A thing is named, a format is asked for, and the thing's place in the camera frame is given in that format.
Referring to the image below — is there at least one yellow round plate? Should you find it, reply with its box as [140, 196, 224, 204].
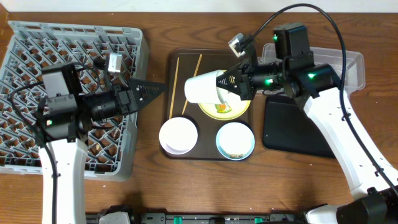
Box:
[199, 85, 250, 121]

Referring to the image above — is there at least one white paper cup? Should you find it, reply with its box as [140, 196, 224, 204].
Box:
[184, 70, 228, 105]

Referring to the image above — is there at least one wooden chopstick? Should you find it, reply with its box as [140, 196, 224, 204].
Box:
[169, 57, 180, 119]
[182, 54, 203, 115]

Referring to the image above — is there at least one light blue round bowl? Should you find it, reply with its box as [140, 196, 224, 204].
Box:
[216, 122, 255, 161]

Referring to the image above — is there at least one yellow snack wrapper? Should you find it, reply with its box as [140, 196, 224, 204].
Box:
[215, 103, 232, 114]

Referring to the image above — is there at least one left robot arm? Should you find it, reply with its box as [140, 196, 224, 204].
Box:
[35, 62, 165, 223]

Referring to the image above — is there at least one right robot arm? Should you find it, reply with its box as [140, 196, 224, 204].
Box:
[216, 23, 397, 223]

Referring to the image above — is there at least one dark brown serving tray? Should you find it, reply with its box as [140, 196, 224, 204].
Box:
[162, 49, 239, 161]

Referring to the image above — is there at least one white round bowl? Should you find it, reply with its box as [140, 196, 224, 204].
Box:
[159, 117, 198, 155]

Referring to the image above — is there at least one black rectangular tray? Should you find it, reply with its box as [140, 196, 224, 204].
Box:
[262, 95, 335, 159]

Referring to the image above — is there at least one clear plastic bin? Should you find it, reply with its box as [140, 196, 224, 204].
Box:
[256, 42, 366, 95]

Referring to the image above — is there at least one grey plastic dish rack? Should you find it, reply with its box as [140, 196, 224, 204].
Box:
[1, 21, 149, 182]

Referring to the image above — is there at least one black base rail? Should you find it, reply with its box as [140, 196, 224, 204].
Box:
[86, 205, 307, 224]

